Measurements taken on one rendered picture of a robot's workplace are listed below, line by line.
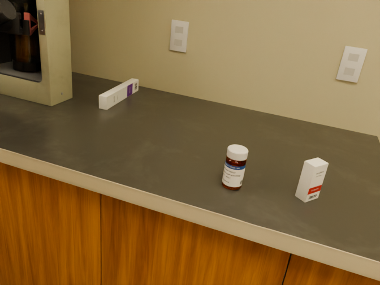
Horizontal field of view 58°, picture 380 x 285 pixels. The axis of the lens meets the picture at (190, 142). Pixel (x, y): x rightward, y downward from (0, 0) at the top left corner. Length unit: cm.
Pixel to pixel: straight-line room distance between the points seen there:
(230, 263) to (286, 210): 17
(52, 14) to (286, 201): 85
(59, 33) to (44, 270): 72
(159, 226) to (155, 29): 86
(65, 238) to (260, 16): 96
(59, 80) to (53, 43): 12
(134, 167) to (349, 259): 49
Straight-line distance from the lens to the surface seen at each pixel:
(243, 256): 80
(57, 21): 120
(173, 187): 77
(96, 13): 157
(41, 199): 100
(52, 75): 120
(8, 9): 115
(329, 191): 90
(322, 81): 133
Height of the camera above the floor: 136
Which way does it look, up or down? 25 degrees down
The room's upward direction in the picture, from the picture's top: 7 degrees clockwise
